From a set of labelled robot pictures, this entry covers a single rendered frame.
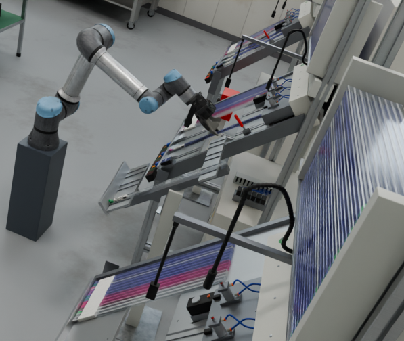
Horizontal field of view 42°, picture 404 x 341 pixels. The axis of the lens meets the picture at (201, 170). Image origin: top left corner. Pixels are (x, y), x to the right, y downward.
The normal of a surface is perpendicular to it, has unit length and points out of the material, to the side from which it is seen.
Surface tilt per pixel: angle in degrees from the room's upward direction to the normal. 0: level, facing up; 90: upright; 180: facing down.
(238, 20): 90
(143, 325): 0
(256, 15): 90
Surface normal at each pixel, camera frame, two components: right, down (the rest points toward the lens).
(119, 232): 0.29, -0.81
